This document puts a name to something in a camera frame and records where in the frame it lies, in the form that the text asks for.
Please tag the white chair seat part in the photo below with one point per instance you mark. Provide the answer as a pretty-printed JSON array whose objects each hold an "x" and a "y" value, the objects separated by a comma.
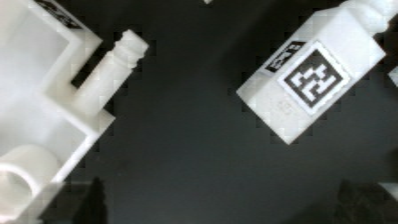
[{"x": 53, "y": 118}]

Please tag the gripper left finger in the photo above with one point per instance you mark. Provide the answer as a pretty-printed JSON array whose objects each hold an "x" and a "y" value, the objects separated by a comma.
[{"x": 78, "y": 205}]

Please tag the white chair leg with tag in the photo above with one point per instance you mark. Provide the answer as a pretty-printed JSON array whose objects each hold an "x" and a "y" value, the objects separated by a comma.
[{"x": 316, "y": 65}]

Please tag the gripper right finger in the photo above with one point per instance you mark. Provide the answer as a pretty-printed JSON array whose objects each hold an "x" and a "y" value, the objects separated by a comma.
[{"x": 366, "y": 204}]

